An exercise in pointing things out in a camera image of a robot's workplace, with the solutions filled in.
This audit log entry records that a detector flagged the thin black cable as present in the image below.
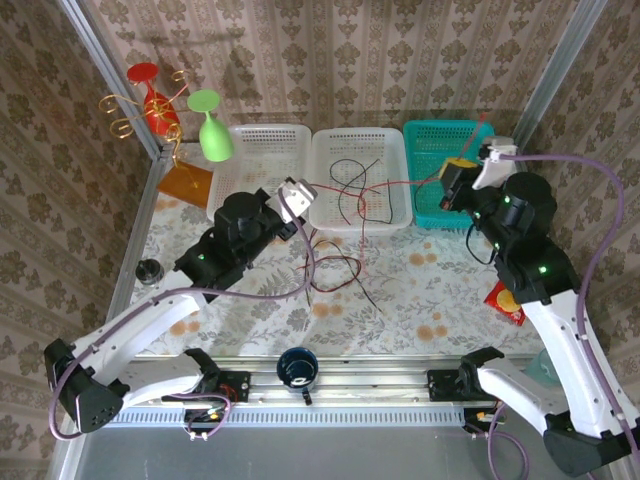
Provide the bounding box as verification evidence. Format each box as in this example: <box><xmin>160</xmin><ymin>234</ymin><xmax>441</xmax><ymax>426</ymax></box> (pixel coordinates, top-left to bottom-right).
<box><xmin>344</xmin><ymin>159</ymin><xmax>396</xmax><ymax>226</ymax></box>
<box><xmin>466</xmin><ymin>219</ymin><xmax>497</xmax><ymax>266</ymax></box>
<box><xmin>309</xmin><ymin>239</ymin><xmax>385</xmax><ymax>315</ymax></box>

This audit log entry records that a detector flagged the thin dark green cable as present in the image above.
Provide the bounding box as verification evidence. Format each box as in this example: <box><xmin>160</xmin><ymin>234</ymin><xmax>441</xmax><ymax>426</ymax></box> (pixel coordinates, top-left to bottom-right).
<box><xmin>327</xmin><ymin>158</ymin><xmax>369</xmax><ymax>224</ymax></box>

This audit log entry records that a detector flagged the teal plastic basket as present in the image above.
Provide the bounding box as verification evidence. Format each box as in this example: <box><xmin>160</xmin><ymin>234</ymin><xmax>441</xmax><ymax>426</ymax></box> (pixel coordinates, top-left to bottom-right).
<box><xmin>402</xmin><ymin>119</ymin><xmax>511</xmax><ymax>231</ymax></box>

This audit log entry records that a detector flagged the white plastic basket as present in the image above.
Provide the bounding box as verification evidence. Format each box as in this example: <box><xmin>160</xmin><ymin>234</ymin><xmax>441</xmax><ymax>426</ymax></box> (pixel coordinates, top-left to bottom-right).
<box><xmin>307</xmin><ymin>127</ymin><xmax>414</xmax><ymax>231</ymax></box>
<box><xmin>206</xmin><ymin>123</ymin><xmax>312</xmax><ymax>225</ymax></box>

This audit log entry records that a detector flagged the green plastic wine glass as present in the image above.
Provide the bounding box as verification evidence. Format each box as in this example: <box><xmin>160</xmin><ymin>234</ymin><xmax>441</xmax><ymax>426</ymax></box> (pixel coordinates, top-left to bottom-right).
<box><xmin>187</xmin><ymin>88</ymin><xmax>236</xmax><ymax>163</ymax></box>

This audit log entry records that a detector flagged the red yellow packet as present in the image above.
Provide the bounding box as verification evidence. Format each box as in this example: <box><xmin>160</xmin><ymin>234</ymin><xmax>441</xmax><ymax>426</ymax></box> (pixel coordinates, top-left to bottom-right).
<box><xmin>483</xmin><ymin>280</ymin><xmax>527</xmax><ymax>327</ymax></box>

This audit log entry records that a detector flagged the small black metal cup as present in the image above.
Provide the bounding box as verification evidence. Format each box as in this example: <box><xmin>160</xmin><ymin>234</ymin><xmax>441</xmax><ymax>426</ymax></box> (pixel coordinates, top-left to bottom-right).
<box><xmin>134</xmin><ymin>259</ymin><xmax>165</xmax><ymax>287</ymax></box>

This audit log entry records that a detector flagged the floral tablecloth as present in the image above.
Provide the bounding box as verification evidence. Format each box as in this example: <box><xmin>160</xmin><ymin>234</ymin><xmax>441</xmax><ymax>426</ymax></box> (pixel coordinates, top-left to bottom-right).
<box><xmin>114</xmin><ymin>144</ymin><xmax>546</xmax><ymax>359</ymax></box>

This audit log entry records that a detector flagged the translucent teal glass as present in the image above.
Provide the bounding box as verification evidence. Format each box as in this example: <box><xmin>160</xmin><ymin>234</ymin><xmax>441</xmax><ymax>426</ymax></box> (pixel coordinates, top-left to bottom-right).
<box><xmin>524</xmin><ymin>347</ymin><xmax>556</xmax><ymax>389</ymax></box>

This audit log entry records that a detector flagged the dark blue mug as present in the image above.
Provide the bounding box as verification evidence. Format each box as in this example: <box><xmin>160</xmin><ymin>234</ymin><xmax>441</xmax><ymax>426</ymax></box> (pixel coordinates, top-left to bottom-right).
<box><xmin>276</xmin><ymin>346</ymin><xmax>320</xmax><ymax>406</ymax></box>

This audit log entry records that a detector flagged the red plastic wine glass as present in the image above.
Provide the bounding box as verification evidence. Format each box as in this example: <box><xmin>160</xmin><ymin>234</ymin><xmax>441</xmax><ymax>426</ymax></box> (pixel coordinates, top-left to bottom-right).
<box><xmin>125</xmin><ymin>62</ymin><xmax>180</xmax><ymax>137</ymax></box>

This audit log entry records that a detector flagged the aluminium side rail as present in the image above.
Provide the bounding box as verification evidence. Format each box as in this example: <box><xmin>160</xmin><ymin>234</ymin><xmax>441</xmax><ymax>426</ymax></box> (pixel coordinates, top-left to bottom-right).
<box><xmin>107</xmin><ymin>152</ymin><xmax>169</xmax><ymax>321</ymax></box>
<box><xmin>510</xmin><ymin>139</ymin><xmax>531</xmax><ymax>171</ymax></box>

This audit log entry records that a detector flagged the gold wire glass rack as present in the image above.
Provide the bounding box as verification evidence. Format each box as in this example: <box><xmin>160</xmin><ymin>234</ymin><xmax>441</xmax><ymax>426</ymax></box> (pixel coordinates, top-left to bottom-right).
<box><xmin>98</xmin><ymin>69</ymin><xmax>215</xmax><ymax>210</ymax></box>

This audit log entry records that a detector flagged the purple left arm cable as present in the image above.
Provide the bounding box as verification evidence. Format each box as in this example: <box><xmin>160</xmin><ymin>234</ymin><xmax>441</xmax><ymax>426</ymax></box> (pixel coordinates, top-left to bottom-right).
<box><xmin>48</xmin><ymin>192</ymin><xmax>317</xmax><ymax>442</ymax></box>

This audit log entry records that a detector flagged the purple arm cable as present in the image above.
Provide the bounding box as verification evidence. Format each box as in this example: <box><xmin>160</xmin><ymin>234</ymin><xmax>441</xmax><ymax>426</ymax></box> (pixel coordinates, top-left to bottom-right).
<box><xmin>48</xmin><ymin>192</ymin><xmax>317</xmax><ymax>442</ymax></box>
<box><xmin>487</xmin><ymin>152</ymin><xmax>629</xmax><ymax>480</ymax></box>

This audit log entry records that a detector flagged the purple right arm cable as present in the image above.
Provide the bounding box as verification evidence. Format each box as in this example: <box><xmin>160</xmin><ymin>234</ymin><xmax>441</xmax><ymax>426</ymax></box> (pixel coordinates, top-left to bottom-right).
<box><xmin>487</xmin><ymin>152</ymin><xmax>629</xmax><ymax>480</ymax></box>

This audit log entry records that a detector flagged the aluminium frame post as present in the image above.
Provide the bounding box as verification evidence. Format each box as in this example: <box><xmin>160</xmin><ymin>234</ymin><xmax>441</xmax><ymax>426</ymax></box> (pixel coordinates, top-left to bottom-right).
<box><xmin>57</xmin><ymin>0</ymin><xmax>169</xmax><ymax>159</ymax></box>
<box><xmin>509</xmin><ymin>0</ymin><xmax>609</xmax><ymax>146</ymax></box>

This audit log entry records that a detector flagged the aluminium front rail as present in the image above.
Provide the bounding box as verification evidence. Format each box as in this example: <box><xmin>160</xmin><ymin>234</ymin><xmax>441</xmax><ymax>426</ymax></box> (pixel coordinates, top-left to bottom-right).
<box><xmin>119</xmin><ymin>354</ymin><xmax>551</xmax><ymax>409</ymax></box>

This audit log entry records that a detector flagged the grey slotted cable duct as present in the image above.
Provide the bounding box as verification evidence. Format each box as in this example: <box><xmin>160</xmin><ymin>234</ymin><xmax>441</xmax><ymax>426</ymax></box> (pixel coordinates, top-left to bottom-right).
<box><xmin>117</xmin><ymin>405</ymin><xmax>466</xmax><ymax>427</ymax></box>

